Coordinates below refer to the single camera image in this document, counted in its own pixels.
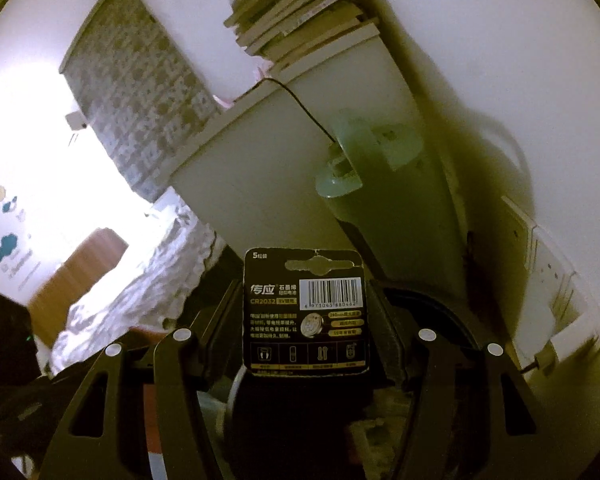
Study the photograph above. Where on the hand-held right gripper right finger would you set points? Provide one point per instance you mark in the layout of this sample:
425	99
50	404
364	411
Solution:
387	340

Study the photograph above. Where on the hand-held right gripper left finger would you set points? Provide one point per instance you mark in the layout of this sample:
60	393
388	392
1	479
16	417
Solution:
215	340

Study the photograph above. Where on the black trash bin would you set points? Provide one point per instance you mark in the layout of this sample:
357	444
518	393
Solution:
455	320

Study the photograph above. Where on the black battery card pack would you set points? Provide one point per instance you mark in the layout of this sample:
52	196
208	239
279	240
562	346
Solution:
305	310

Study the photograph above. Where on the white ruffled duvet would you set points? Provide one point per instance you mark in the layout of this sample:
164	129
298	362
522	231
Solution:
130	290

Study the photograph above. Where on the wooden headboard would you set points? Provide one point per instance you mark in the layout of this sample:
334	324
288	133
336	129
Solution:
80	260

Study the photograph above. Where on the white cabinet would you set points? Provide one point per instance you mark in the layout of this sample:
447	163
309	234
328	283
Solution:
260	160

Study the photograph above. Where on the pink plush toy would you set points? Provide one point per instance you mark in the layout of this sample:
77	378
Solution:
222	101

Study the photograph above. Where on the white air conditioner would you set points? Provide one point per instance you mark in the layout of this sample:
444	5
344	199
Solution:
75	121

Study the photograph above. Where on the patterned grey curtain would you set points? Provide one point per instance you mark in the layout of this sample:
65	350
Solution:
135	90

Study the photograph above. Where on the stack of books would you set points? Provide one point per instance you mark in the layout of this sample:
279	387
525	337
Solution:
300	15

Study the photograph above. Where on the cloud wall stickers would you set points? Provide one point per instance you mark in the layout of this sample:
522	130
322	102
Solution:
7	247

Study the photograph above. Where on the white wall socket panel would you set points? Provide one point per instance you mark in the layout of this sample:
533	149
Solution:
555	285

